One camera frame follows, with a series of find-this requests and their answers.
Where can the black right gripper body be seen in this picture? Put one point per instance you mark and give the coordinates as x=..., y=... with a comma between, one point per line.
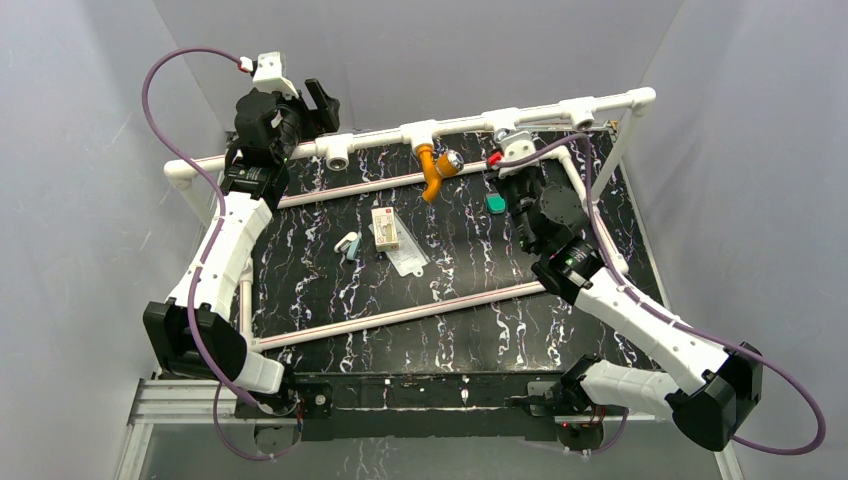
x=521, y=194

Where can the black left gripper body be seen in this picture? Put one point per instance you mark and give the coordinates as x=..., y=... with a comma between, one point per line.
x=317, y=105

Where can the chrome metal faucet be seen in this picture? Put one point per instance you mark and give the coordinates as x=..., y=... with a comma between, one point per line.
x=503, y=133

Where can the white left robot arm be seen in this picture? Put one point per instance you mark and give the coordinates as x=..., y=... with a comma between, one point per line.
x=190, y=331

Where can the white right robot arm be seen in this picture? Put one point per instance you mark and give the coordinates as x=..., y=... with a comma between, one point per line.
x=705, y=389

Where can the green tape roll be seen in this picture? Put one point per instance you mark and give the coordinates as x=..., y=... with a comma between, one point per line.
x=495, y=204

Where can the orange plastic faucet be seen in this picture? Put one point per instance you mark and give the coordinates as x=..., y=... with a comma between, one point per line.
x=436, y=168

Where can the small white red box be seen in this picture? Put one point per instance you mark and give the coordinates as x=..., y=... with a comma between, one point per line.
x=384, y=228

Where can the white blue tape roll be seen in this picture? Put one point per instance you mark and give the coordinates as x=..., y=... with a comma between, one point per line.
x=348, y=245

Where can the clear plastic instruction bag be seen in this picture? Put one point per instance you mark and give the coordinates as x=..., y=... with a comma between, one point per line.
x=408, y=258

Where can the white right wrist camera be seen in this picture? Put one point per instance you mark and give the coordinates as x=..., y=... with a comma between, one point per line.
x=515, y=147

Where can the white pvc pipe frame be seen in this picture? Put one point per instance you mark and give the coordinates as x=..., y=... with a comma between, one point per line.
x=411, y=136

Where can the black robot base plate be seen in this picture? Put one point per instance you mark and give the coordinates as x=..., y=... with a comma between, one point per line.
x=527, y=405

